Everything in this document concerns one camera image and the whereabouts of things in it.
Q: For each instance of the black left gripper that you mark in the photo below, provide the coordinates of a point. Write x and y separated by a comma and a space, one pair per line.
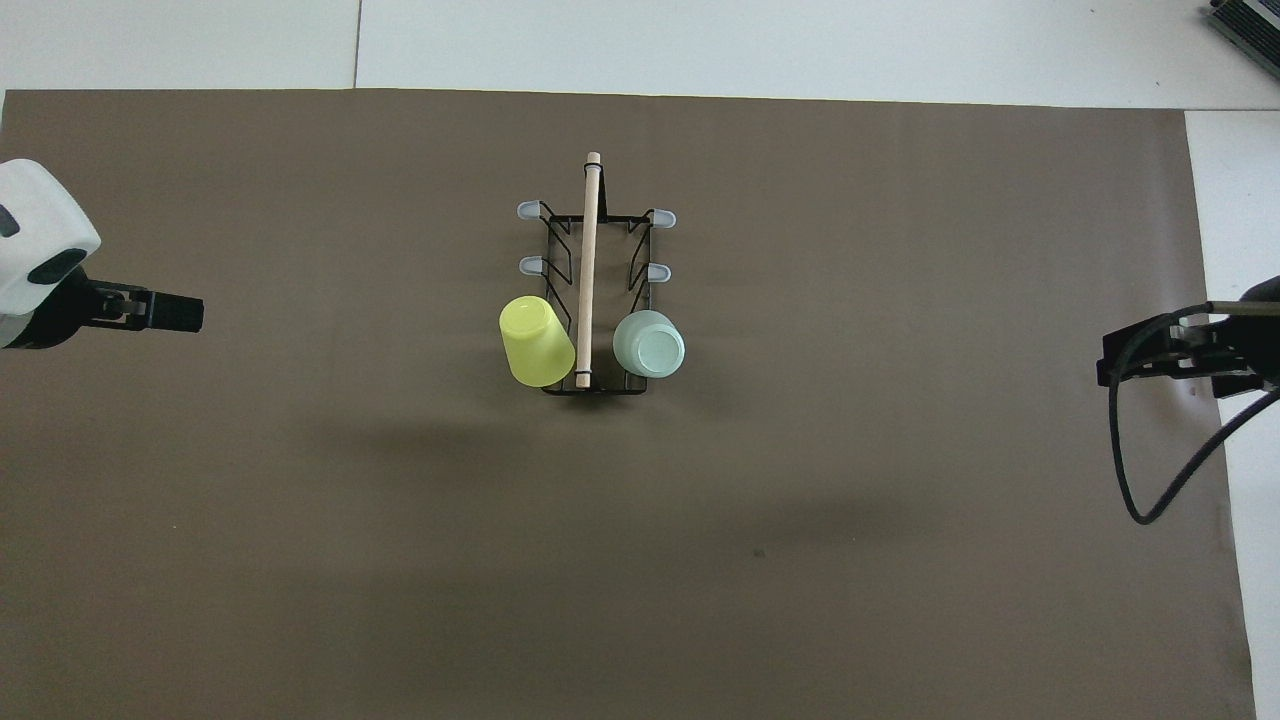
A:
80, 308

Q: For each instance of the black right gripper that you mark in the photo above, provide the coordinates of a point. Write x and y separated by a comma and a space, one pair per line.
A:
1255, 350

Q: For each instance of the yellow plastic cup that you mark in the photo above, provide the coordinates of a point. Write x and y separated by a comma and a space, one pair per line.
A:
535, 340

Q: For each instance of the light green plastic cup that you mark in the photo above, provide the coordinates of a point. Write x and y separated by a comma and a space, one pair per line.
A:
650, 345

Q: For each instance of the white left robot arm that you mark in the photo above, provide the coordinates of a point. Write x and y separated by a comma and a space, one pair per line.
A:
40, 230

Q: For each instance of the brown table mat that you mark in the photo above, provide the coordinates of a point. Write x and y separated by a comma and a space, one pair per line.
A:
400, 560

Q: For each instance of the grey ribbed device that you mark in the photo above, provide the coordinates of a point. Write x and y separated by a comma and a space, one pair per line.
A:
1250, 25

